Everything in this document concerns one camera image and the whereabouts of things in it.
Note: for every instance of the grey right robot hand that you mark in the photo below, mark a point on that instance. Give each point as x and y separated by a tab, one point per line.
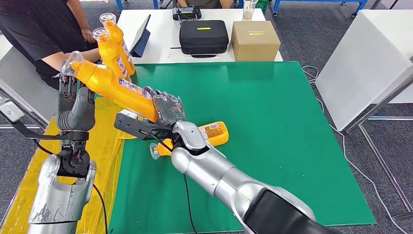
169	108

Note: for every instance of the person's left hand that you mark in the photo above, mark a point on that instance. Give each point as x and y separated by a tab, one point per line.
88	35

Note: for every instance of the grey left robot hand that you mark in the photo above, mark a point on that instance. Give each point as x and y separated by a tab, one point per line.
75	113

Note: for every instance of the orange bottle clear cap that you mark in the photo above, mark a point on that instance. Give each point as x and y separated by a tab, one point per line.
116	35
106	85
216	132
108	51

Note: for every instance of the black handheld controller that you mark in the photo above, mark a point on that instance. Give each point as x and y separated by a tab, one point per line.
186	13

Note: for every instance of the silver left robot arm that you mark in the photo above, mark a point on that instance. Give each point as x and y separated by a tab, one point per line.
61	197

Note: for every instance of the person's right forearm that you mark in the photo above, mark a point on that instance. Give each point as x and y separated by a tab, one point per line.
55	59

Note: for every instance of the person's left forearm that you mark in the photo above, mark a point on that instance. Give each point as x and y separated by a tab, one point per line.
77	14

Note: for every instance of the yellow tape patch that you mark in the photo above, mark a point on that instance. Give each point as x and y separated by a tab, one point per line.
103	155

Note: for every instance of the grey metal bar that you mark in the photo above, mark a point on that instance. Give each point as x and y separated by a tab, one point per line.
25	109

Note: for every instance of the tablet in blue case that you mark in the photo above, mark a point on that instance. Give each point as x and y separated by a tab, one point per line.
141	40

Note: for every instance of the person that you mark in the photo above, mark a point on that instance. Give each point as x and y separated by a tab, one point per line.
32	29
203	3

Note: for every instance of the white panel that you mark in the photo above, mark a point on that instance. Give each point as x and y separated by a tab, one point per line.
22	84
361	66

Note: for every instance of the white table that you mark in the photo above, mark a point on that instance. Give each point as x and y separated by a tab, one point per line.
161	22

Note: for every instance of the black carrying case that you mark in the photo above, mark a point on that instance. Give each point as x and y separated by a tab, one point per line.
204	38

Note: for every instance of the green table mat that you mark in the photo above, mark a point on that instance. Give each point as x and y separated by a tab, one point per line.
274	113

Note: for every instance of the brown cardboard box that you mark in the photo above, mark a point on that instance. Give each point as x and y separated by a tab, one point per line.
255	43

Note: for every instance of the clear plastic cup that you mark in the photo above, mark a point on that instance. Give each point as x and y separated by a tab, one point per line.
249	11

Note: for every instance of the green plastic crate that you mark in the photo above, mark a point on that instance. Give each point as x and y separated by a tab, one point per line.
263	5

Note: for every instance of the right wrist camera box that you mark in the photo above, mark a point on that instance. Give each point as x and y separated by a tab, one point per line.
132	124

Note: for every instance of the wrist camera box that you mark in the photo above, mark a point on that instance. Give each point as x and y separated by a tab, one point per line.
11	111
132	124

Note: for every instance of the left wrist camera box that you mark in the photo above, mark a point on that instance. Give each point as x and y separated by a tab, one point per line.
11	111

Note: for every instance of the grey metal frame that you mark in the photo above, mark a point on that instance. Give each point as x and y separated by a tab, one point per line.
380	103

